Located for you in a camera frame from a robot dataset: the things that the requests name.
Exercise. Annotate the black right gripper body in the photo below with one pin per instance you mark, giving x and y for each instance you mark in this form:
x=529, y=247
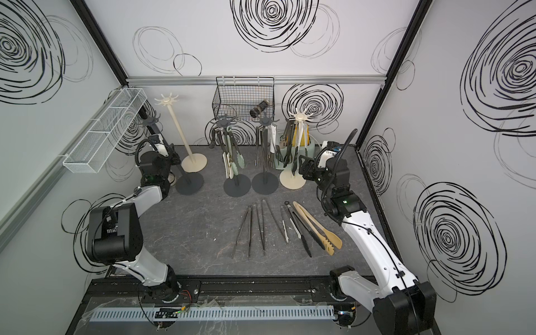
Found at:
x=315, y=174

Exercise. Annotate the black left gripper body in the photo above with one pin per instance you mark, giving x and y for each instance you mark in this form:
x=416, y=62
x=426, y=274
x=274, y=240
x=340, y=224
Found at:
x=167, y=164

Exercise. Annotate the dark grey rack stand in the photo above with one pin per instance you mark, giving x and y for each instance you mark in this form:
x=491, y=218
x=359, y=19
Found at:
x=185, y=183
x=240, y=185
x=264, y=183

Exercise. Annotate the tall cream utensil rack stand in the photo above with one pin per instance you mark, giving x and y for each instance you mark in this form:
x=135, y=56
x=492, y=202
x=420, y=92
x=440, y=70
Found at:
x=194, y=162

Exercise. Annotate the black slotted spatula tongs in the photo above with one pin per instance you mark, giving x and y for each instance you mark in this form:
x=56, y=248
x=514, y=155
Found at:
x=287, y=141

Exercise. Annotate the black nylon tongs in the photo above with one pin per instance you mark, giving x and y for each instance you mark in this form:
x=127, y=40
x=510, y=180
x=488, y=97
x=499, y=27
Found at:
x=302, y=228

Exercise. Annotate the white handled slotted steel tongs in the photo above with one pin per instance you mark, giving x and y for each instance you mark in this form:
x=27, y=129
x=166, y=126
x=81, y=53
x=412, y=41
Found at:
x=304, y=139

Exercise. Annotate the steel wire tongs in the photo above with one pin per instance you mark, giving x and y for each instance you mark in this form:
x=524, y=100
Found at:
x=216, y=138

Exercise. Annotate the dark grey rack stand back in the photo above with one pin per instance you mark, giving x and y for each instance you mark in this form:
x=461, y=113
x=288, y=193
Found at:
x=264, y=183

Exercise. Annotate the wooden bamboo tongs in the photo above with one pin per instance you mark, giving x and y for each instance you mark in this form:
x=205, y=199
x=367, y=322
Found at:
x=328, y=240

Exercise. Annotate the clear handled steel tongs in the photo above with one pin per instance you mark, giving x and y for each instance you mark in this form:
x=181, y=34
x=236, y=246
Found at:
x=272, y=144

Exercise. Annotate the green ringed steel tongs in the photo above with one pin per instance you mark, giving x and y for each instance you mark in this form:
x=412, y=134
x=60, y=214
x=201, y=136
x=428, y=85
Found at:
x=236, y=158

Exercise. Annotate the dark grey rack stand front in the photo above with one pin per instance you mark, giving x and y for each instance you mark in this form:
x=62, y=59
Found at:
x=240, y=185

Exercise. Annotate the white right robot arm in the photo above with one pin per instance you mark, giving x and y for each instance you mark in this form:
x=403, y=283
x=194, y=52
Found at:
x=398, y=301

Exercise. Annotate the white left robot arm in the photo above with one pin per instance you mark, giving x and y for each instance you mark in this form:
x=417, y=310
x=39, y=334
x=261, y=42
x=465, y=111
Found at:
x=115, y=235

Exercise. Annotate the small steel tongs white tip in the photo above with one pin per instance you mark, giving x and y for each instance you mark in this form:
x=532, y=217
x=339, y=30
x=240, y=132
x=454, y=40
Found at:
x=290, y=221

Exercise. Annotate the slim black tongs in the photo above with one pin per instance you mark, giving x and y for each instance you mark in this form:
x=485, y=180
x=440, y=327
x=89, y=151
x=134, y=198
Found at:
x=266, y=219

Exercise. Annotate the yellow sponge toast slice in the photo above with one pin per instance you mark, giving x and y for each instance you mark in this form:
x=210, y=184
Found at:
x=296, y=135

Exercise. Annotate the black pepper grinder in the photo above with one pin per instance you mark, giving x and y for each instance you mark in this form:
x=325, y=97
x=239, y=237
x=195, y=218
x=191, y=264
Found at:
x=260, y=110

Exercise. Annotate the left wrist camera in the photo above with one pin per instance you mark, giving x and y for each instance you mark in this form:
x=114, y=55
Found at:
x=157, y=141

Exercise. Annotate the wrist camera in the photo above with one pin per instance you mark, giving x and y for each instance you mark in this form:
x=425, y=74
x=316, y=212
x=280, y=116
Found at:
x=329, y=150
x=157, y=141

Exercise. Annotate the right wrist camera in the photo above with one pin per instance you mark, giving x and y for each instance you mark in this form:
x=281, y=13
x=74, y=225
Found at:
x=329, y=150

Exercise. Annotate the white wire wall basket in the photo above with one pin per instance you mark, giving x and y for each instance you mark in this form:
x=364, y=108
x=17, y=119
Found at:
x=90, y=154

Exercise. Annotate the black wire wall basket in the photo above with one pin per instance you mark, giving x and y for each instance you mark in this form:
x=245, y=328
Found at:
x=235, y=96

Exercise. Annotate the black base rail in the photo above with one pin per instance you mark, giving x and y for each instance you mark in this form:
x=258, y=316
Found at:
x=315, y=288

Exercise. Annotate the grey cable duct strip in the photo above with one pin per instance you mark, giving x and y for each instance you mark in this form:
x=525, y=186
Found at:
x=162, y=314

